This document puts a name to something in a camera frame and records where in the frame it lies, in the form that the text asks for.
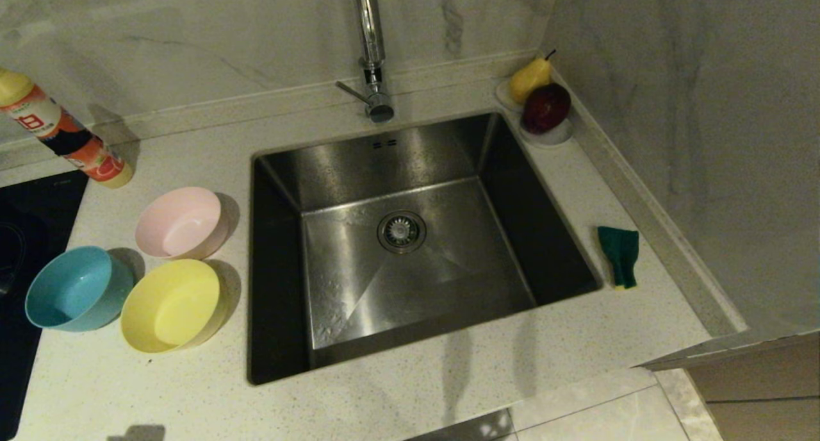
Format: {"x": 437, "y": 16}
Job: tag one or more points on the orange yellow detergent bottle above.
{"x": 57, "y": 130}

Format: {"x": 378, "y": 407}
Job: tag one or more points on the stainless steel sink basin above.
{"x": 448, "y": 268}

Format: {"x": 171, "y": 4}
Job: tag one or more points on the chrome faucet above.
{"x": 371, "y": 37}

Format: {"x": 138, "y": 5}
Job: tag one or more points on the green and yellow sponge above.
{"x": 618, "y": 252}

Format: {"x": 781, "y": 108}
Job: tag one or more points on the round metal drain strainer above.
{"x": 401, "y": 231}

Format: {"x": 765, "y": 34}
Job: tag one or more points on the small white dish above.
{"x": 503, "y": 95}
{"x": 557, "y": 138}

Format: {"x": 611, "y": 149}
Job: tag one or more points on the dark red apple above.
{"x": 546, "y": 108}

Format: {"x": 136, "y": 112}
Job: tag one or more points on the yellow pear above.
{"x": 528, "y": 81}

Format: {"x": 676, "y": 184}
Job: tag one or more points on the pink plastic bowl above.
{"x": 179, "y": 223}

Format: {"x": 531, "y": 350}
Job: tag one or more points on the yellow plastic bowl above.
{"x": 166, "y": 306}

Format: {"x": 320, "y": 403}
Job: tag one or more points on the blue plastic bowl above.
{"x": 70, "y": 293}

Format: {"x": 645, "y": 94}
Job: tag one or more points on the black glass cooktop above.
{"x": 32, "y": 204}

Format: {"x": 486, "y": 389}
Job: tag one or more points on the light wood cabinet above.
{"x": 769, "y": 390}

